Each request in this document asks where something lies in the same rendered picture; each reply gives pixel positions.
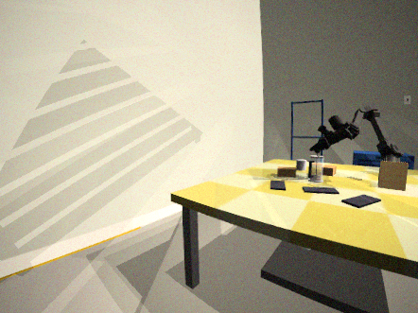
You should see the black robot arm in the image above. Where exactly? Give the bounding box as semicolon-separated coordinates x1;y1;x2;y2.
317;105;404;162

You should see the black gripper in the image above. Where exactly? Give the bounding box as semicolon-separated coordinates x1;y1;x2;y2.
310;131;340;151

